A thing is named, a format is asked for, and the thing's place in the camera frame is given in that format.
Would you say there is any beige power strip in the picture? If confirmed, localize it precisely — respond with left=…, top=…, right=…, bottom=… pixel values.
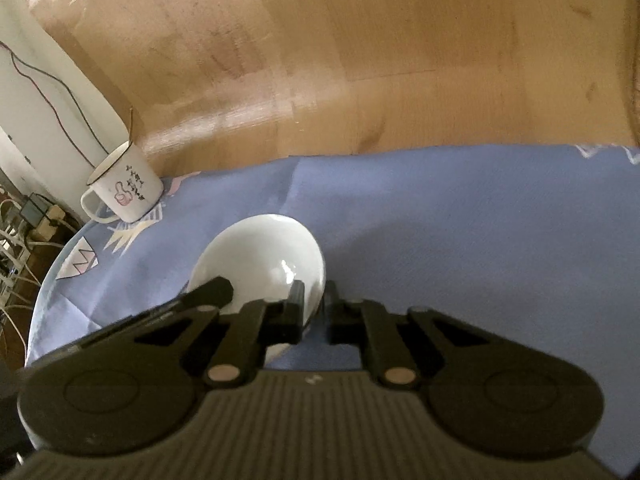
left=27, top=205, right=77, bottom=242

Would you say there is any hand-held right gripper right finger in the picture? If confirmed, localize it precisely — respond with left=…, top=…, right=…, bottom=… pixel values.
left=324, top=281, right=506, bottom=389

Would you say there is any white enamel mug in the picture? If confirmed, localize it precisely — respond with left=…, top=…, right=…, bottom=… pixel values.
left=80, top=140, right=164, bottom=224

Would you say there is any wood-grain backdrop sheet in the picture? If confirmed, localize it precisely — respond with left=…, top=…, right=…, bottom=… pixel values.
left=22, top=0, right=640, bottom=177

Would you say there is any grey power adapter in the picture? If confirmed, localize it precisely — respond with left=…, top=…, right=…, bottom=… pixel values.
left=20, top=194, right=49, bottom=226

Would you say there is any blue printed tablecloth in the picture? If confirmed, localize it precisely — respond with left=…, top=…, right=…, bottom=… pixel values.
left=26, top=143, right=640, bottom=377

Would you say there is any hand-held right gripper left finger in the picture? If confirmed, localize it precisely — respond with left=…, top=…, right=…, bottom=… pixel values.
left=75, top=276, right=307, bottom=391

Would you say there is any small floral white bowl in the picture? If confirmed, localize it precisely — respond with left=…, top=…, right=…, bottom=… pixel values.
left=184, top=214, right=328, bottom=367

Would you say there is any white cable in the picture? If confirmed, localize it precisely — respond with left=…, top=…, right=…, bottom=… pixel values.
left=0, top=199, right=68, bottom=361

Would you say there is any thin red wire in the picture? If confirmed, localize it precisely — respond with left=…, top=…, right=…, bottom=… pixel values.
left=0, top=40, right=110, bottom=173

